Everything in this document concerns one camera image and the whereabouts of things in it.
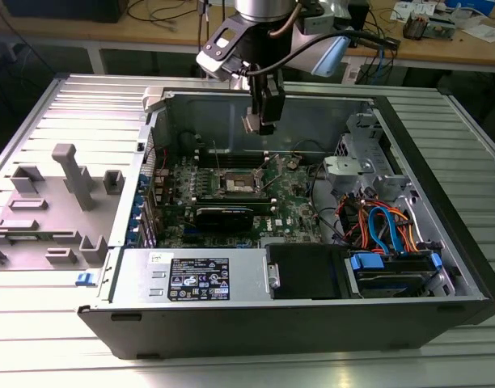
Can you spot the silver power supply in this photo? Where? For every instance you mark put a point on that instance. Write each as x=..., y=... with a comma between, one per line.
x=142, y=275

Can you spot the white printed sheet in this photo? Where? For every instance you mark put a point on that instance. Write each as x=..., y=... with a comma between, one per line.
x=401, y=11

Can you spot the wooden desk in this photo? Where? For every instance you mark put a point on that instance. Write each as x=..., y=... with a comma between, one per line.
x=110, y=32

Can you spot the black drive box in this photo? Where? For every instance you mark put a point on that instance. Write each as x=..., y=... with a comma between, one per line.
x=308, y=271

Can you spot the grey parts rack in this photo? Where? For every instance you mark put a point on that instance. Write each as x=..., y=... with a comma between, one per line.
x=57, y=210

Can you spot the white paper sheet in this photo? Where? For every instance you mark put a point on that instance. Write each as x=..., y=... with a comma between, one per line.
x=484, y=32

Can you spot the black graphics card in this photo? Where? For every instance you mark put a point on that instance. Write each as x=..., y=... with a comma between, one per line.
x=223, y=220

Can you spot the hard disk in blue carrier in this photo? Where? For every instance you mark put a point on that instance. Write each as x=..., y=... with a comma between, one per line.
x=393, y=279

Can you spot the CPU socket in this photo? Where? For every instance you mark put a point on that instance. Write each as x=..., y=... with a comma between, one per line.
x=237, y=184

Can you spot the round coin battery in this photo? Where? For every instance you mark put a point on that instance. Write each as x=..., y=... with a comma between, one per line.
x=293, y=164

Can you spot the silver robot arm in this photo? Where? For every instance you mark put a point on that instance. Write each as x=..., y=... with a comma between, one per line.
x=263, y=10

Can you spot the silver drive cage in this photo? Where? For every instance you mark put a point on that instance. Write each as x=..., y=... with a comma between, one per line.
x=352, y=169

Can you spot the CPU with silver top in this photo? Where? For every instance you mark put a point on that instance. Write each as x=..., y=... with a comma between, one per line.
x=251, y=123

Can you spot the small blue clip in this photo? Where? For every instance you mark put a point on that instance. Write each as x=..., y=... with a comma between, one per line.
x=85, y=279

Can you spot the copper heat sink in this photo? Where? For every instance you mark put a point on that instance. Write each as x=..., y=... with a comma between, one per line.
x=413, y=28

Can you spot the blue box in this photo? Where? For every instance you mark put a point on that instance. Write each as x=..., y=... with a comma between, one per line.
x=474, y=5

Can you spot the grey case latch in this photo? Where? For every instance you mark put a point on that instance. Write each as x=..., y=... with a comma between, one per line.
x=152, y=99

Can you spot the green motherboard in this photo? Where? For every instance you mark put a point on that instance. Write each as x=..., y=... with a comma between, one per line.
x=288, y=194

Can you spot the black tower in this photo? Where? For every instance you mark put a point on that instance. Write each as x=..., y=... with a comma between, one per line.
x=360, y=16

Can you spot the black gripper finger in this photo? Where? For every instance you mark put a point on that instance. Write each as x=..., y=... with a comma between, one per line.
x=255, y=97
x=273, y=105

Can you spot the black RAM slot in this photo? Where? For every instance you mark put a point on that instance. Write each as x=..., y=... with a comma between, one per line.
x=235, y=199
x=231, y=162
x=231, y=154
x=235, y=207

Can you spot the green circuit board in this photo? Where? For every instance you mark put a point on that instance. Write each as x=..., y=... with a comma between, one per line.
x=441, y=27

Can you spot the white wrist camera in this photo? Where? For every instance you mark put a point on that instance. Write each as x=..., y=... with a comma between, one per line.
x=215, y=64

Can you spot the black open PC case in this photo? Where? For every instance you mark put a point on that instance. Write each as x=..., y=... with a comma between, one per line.
x=231, y=331

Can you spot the large black box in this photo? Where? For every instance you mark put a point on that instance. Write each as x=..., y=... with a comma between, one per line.
x=69, y=10

